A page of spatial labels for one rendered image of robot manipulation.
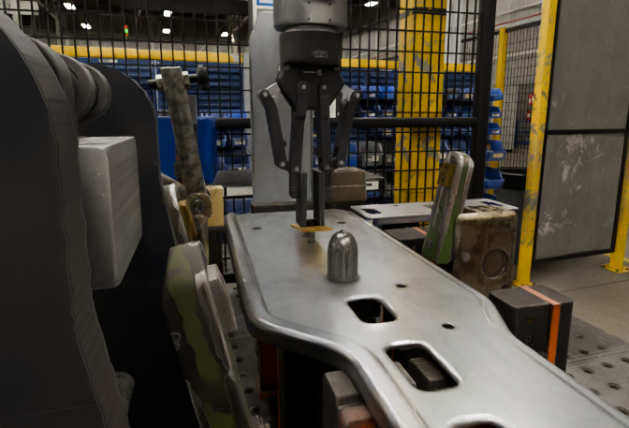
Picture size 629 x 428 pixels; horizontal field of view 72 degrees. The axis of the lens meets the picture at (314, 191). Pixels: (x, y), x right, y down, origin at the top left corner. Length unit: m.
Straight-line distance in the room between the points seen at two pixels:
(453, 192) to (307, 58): 0.23
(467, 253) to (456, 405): 0.31
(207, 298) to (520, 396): 0.20
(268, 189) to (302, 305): 0.45
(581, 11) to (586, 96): 0.54
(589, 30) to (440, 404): 3.30
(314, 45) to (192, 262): 0.37
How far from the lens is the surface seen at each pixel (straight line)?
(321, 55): 0.52
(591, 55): 3.51
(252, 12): 1.11
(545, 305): 0.47
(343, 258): 0.43
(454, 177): 0.55
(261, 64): 0.81
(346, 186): 0.82
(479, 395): 0.30
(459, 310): 0.40
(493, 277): 0.61
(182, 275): 0.20
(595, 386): 0.96
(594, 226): 3.80
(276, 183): 0.82
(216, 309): 0.21
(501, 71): 4.87
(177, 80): 0.51
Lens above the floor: 1.16
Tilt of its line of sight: 10 degrees down
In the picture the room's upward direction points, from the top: straight up
